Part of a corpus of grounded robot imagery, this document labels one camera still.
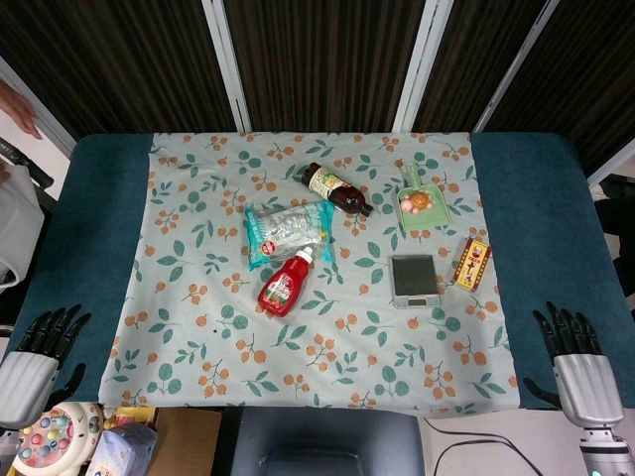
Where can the blue table cover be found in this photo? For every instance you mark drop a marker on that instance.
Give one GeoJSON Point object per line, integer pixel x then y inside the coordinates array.
{"type": "Point", "coordinates": [84, 238]}

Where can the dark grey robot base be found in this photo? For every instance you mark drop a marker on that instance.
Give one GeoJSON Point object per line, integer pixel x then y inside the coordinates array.
{"type": "Point", "coordinates": [322, 441]}

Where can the white plastic bag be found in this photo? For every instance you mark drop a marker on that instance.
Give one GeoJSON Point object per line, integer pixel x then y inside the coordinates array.
{"type": "Point", "coordinates": [15, 223]}

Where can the yellow snack package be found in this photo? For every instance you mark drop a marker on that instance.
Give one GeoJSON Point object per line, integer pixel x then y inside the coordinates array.
{"type": "Point", "coordinates": [129, 415]}

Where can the white pop button toy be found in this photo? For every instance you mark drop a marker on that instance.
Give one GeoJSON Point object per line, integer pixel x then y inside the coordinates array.
{"type": "Point", "coordinates": [49, 441]}

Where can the red yellow snack box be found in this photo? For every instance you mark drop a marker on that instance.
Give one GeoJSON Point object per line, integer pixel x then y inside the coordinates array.
{"type": "Point", "coordinates": [471, 265]}

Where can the dark partition screen panel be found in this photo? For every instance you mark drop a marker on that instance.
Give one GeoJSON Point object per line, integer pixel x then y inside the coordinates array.
{"type": "Point", "coordinates": [476, 59]}
{"type": "Point", "coordinates": [585, 74]}
{"type": "Point", "coordinates": [322, 59]}
{"type": "Point", "coordinates": [114, 59]}

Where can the floral leaf print tablecloth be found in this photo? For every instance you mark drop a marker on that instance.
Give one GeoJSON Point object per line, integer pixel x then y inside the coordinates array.
{"type": "Point", "coordinates": [208, 307]}

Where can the brown sauce bottle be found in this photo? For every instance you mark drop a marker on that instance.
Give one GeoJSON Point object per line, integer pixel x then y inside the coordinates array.
{"type": "Point", "coordinates": [330, 186]}

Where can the black chair with dark clothing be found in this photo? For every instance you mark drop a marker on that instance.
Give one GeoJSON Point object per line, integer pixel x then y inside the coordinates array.
{"type": "Point", "coordinates": [617, 218]}

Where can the silver digital kitchen scale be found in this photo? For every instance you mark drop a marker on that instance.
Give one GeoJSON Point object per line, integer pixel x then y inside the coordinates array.
{"type": "Point", "coordinates": [413, 277]}

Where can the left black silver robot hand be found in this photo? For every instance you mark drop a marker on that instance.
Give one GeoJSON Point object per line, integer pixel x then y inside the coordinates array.
{"type": "Point", "coordinates": [27, 382]}

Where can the white side partition panel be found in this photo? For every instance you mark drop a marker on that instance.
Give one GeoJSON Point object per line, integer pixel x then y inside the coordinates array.
{"type": "Point", "coordinates": [47, 116]}

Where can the green toy dustpan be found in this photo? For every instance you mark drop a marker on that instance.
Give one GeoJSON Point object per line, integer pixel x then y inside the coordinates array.
{"type": "Point", "coordinates": [431, 213]}

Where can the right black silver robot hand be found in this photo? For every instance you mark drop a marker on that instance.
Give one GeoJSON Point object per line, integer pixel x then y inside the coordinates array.
{"type": "Point", "coordinates": [588, 387]}

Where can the pink orange turtle toy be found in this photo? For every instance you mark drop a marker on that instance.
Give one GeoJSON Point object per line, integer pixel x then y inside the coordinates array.
{"type": "Point", "coordinates": [417, 201]}

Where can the red ketchup squeeze bottle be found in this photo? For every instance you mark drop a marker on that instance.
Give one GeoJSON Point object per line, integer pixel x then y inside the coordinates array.
{"type": "Point", "coordinates": [280, 290]}

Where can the brown cardboard piece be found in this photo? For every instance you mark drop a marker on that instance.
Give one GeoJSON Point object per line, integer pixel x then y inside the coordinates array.
{"type": "Point", "coordinates": [186, 441]}

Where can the clear teal snack bag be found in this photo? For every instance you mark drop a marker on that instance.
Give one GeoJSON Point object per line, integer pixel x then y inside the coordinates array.
{"type": "Point", "coordinates": [285, 230]}

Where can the bystander bare hand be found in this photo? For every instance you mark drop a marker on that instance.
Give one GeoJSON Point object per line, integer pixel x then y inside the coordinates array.
{"type": "Point", "coordinates": [17, 109]}

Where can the purple tissue pack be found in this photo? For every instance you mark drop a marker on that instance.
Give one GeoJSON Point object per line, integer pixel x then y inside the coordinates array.
{"type": "Point", "coordinates": [124, 448]}

